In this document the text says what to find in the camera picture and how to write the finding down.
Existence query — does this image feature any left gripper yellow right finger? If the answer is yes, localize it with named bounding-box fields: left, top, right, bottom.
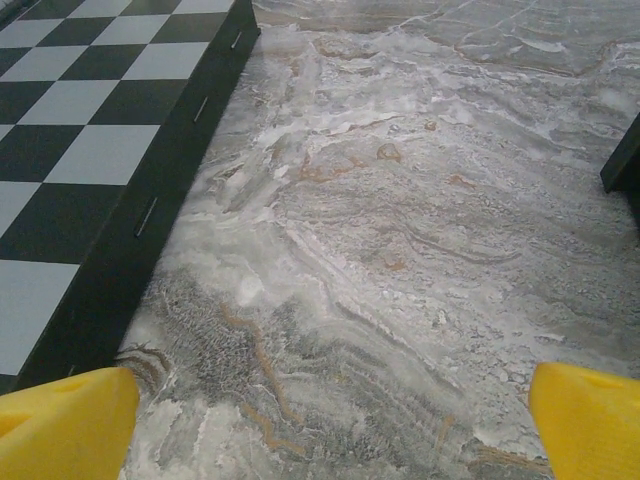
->
left=528, top=362, right=640, bottom=480

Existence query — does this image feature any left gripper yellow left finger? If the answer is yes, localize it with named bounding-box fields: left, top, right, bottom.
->
left=0, top=367, right=141, bottom=480

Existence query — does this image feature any black plastic bin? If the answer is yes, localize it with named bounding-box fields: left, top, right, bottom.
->
left=599, top=112, right=640, bottom=227

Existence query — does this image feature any black grey checkerboard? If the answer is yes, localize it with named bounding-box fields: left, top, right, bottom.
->
left=0, top=0, right=262, bottom=396

